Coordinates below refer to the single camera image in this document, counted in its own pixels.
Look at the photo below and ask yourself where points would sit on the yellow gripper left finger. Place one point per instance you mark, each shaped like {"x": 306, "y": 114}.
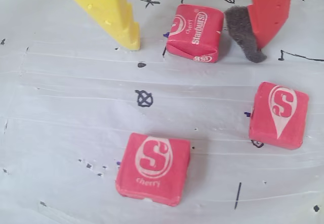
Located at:
{"x": 106, "y": 6}

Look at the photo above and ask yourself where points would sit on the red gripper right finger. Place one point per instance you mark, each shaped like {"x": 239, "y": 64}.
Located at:
{"x": 268, "y": 9}

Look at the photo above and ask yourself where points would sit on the red cherry Starburst candy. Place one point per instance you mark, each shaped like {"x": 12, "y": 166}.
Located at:
{"x": 278, "y": 117}
{"x": 152, "y": 168}
{"x": 195, "y": 32}

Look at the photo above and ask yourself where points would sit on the white plastic table cover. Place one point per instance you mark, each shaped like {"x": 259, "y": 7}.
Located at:
{"x": 76, "y": 107}

